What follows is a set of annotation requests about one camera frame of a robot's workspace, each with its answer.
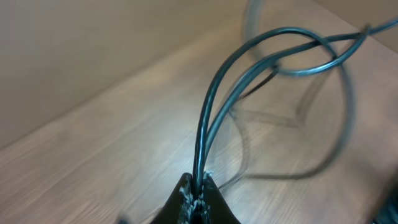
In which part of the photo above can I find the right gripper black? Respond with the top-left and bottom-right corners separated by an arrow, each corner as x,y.
372,186 -> 397,224

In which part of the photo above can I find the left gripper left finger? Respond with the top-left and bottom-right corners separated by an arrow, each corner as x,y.
150,173 -> 193,224

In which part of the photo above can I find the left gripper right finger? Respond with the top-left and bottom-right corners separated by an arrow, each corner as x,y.
198,172 -> 240,224

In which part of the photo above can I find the black cable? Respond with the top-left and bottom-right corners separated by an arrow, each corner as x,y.
192,0 -> 398,195

